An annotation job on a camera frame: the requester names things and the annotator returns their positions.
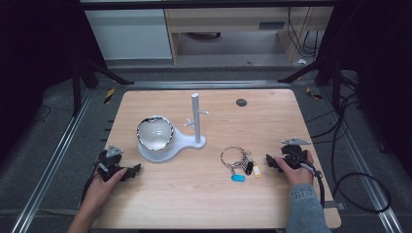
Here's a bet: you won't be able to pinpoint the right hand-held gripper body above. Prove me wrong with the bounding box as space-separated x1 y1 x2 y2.
280 137 312 171

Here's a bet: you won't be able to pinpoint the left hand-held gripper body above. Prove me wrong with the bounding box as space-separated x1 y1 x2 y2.
96 145 128 183

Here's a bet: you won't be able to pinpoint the key ring with coloured tags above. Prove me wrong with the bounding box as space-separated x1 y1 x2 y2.
220 146 262 183

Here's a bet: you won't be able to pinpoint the person's right hand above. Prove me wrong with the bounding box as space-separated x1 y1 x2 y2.
274 150 316 188

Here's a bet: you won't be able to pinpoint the person's left hand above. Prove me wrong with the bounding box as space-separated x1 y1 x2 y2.
83 167 128 217

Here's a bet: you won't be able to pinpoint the white bowl with dark rim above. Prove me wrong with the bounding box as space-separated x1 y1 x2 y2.
136 116 176 152

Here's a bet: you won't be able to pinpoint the white key stand with pegs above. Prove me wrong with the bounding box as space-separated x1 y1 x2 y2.
137 92 210 164

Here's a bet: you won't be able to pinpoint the black metal stand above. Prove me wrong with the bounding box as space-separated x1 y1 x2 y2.
277 56 344 113
71 56 136 118

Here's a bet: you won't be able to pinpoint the white cabinet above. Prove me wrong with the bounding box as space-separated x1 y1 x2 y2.
84 8 173 61

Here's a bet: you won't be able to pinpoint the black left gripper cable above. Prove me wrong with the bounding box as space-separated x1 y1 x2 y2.
80 161 104 206

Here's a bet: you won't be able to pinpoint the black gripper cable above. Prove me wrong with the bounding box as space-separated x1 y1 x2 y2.
299 161 326 209
80 161 104 206

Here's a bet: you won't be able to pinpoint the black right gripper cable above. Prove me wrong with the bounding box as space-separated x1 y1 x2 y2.
299 161 326 209

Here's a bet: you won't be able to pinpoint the long black floor cable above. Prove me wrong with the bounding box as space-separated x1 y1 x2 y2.
305 92 393 215

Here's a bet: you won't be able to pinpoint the metal floor rail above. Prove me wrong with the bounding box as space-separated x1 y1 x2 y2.
318 86 406 233
9 88 95 233
125 80 293 90

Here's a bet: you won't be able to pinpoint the thin black floor cable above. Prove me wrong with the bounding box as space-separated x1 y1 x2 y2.
31 104 52 124

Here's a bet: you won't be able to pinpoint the black cables under desk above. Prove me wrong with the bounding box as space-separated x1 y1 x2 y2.
287 7 326 58

